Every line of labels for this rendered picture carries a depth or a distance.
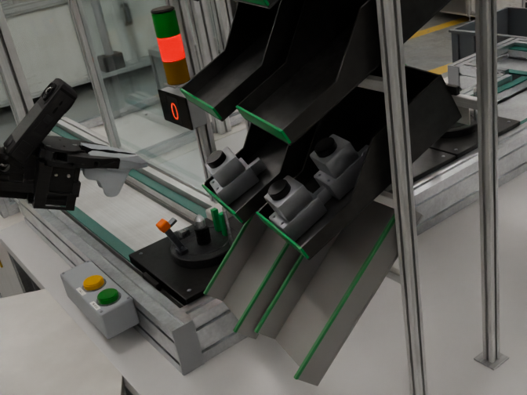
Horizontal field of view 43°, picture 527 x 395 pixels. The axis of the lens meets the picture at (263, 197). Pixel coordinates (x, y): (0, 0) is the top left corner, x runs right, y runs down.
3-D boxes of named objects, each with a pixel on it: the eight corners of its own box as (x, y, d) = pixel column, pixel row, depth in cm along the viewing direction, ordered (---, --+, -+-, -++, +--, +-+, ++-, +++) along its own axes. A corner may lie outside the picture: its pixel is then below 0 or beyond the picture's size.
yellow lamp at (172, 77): (174, 86, 141) (169, 63, 138) (163, 83, 144) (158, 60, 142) (194, 79, 143) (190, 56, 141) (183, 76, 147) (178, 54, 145)
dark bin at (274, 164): (243, 225, 97) (214, 191, 93) (209, 194, 108) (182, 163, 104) (381, 98, 101) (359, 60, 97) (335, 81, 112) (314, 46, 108)
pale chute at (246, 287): (256, 340, 105) (234, 331, 103) (223, 301, 116) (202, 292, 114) (349, 186, 103) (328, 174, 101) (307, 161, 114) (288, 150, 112)
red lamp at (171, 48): (169, 63, 138) (164, 40, 136) (158, 60, 142) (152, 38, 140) (190, 56, 141) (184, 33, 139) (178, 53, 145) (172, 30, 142)
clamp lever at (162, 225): (179, 252, 132) (159, 227, 127) (175, 249, 133) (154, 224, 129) (193, 240, 133) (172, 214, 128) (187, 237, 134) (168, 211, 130)
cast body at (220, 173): (227, 207, 102) (201, 175, 99) (219, 194, 106) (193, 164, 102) (270, 172, 102) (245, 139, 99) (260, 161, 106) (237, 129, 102)
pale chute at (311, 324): (318, 387, 94) (295, 379, 91) (275, 338, 105) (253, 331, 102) (424, 215, 92) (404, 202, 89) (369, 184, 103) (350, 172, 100)
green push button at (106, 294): (104, 311, 126) (101, 302, 125) (96, 302, 129) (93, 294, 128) (123, 301, 128) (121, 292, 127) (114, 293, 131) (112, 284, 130)
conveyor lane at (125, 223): (198, 346, 127) (187, 303, 122) (46, 215, 191) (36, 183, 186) (314, 280, 140) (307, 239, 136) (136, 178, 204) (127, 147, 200)
